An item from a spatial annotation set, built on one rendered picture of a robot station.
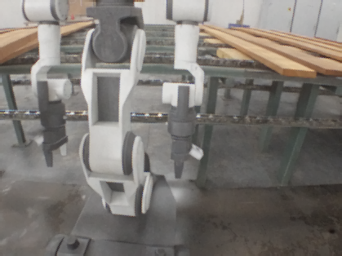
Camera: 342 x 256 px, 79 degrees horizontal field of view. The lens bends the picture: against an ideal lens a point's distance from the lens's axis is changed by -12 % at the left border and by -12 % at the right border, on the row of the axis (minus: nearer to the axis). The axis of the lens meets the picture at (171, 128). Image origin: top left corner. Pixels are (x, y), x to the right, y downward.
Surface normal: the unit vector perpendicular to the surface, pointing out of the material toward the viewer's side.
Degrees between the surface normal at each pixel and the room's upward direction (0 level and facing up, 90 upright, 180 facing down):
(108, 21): 90
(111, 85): 80
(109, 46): 90
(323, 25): 90
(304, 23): 90
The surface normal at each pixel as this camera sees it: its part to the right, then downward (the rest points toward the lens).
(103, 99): -0.05, 0.29
